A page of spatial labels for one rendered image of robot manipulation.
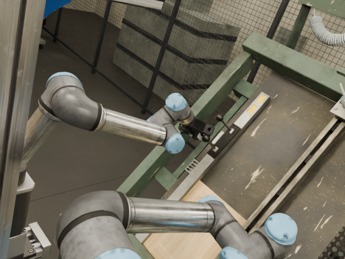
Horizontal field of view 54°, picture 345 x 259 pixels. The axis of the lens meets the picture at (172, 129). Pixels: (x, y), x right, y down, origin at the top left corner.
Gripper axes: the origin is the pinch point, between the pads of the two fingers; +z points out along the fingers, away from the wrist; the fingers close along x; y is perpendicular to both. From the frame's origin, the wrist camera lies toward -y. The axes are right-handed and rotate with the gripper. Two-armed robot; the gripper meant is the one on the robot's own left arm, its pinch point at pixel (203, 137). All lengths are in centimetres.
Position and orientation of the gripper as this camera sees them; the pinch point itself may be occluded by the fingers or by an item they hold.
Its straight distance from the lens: 163.7
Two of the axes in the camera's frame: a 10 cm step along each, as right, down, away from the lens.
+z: 3.5, 4.3, 8.3
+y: -8.5, -2.4, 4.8
